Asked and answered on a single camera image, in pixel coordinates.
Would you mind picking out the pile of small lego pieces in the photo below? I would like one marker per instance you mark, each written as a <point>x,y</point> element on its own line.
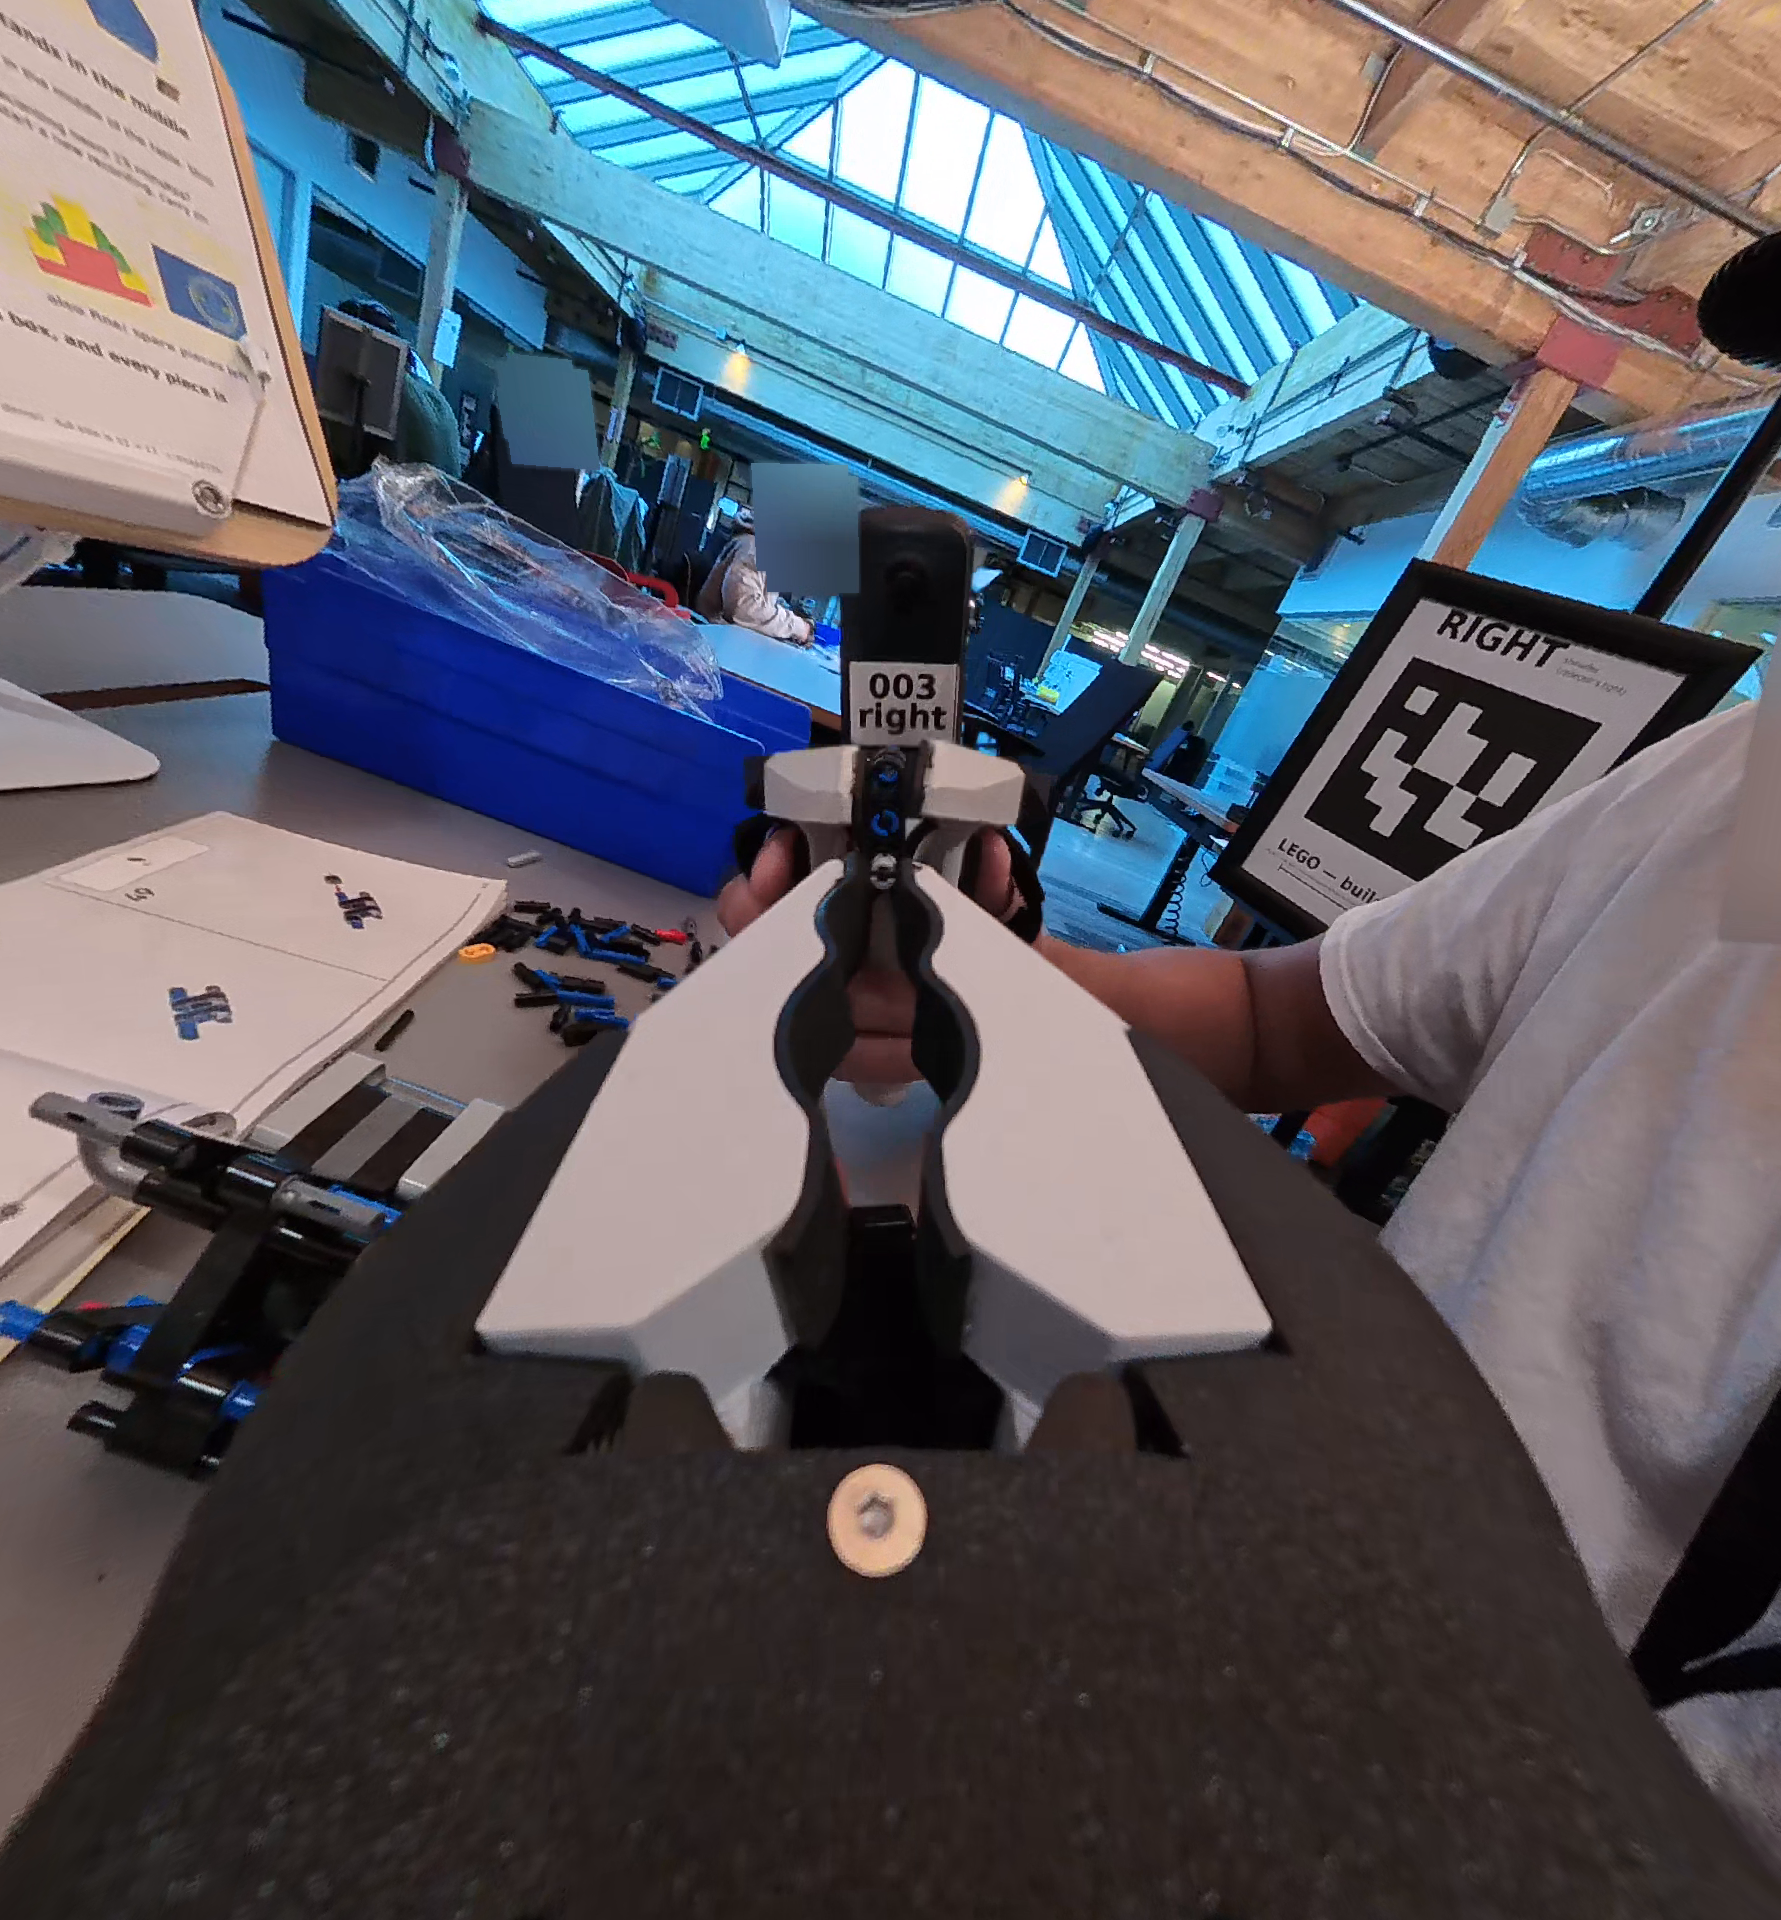
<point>577,945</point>

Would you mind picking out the framed marker sign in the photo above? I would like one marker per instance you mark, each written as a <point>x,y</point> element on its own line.
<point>1474,749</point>

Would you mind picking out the small black lego subassembly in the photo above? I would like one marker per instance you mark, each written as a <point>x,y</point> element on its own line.
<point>885,841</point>

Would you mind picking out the blue plastic bin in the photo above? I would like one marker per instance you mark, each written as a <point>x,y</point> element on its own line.
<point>502,703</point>

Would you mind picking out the person's right forearm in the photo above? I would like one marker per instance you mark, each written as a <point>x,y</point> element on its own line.
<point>1205,1020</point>

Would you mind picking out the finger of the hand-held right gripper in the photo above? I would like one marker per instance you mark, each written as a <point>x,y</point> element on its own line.
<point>811,785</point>
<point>973,794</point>

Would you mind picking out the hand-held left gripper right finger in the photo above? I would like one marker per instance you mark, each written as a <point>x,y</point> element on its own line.
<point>1117,1183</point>

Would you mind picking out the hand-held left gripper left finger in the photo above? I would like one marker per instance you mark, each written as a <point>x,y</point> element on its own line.
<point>652,1183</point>

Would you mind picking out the open instruction booklet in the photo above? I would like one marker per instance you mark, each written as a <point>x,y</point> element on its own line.
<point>231,930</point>

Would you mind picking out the clear plastic bag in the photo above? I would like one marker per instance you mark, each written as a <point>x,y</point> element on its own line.
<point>530,568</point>

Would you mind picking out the person's right hand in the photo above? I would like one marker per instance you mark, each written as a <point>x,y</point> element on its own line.
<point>762,891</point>

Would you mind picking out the black stand with round disc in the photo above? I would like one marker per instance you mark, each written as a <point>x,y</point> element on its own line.
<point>1776,300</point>

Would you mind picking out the grey black lego chassis assembly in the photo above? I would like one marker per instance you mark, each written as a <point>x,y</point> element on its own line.
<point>273,1183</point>

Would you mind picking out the wooden board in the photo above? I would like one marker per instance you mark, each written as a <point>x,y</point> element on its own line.
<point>297,452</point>

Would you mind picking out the white stand base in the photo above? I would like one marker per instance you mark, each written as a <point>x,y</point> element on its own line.
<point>20,719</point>

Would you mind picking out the printed instruction sheet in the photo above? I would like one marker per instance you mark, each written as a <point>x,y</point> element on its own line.
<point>63,227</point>

